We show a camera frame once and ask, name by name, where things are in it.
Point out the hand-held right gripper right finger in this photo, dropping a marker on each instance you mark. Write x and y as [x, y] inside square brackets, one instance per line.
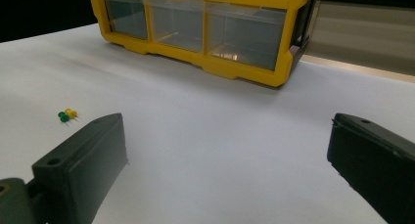
[375, 165]

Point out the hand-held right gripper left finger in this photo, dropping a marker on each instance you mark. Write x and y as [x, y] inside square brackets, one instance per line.
[81, 165]

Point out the green pushpin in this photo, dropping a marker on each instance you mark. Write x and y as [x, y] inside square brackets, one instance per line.
[64, 118]

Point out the yellow pushpin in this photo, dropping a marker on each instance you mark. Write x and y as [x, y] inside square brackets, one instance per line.
[71, 113]

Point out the yellow black organizer case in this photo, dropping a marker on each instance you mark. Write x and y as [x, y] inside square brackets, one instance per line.
[228, 67]

